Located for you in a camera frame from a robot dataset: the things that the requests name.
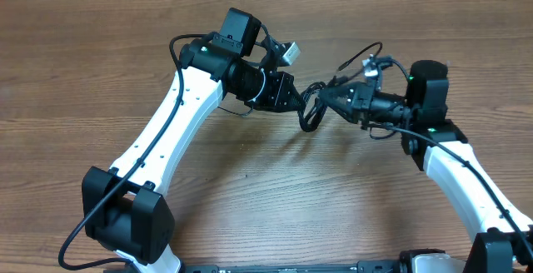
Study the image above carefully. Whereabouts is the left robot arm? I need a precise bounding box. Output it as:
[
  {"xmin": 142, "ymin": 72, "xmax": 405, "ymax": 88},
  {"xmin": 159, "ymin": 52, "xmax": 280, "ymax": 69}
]
[{"xmin": 79, "ymin": 8, "xmax": 304, "ymax": 272}]

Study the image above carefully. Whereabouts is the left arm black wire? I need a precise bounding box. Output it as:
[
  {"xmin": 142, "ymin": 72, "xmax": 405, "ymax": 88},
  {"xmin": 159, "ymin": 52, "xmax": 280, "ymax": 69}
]
[{"xmin": 57, "ymin": 33, "xmax": 209, "ymax": 271}]

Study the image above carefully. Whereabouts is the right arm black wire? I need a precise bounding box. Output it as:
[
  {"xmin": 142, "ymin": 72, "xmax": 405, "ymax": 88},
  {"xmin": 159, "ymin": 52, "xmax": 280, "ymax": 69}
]
[{"xmin": 368, "ymin": 122, "xmax": 533, "ymax": 261}]

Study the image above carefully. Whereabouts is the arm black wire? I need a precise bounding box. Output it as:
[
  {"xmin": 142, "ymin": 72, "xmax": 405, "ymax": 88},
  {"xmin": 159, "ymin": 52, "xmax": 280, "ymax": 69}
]
[
  {"xmin": 368, "ymin": 122, "xmax": 533, "ymax": 261},
  {"xmin": 57, "ymin": 33, "xmax": 209, "ymax": 271}
]

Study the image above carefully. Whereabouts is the black cable with USB plugs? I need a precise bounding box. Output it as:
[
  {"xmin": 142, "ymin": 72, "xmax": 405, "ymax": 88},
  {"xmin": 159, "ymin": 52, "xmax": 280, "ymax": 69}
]
[{"xmin": 297, "ymin": 81, "xmax": 330, "ymax": 133}]

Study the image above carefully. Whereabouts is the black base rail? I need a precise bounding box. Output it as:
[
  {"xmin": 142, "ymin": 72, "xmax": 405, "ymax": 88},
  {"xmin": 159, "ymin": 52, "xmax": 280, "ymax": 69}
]
[{"xmin": 178, "ymin": 259, "xmax": 474, "ymax": 273}]

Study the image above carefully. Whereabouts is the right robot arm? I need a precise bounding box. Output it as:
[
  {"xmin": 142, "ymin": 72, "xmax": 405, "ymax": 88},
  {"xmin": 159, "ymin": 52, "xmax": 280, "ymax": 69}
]
[{"xmin": 318, "ymin": 58, "xmax": 532, "ymax": 272}]

